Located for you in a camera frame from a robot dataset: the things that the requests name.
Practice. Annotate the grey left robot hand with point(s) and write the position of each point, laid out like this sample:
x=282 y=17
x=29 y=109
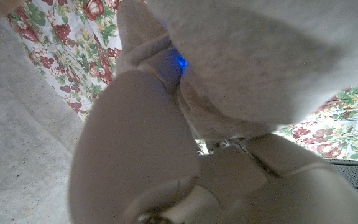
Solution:
x=135 y=149

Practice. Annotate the grey shirt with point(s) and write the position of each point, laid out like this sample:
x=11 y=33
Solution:
x=259 y=62

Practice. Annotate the floral fruit print backdrop cloth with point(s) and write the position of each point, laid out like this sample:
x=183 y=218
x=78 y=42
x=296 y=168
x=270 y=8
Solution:
x=73 y=46

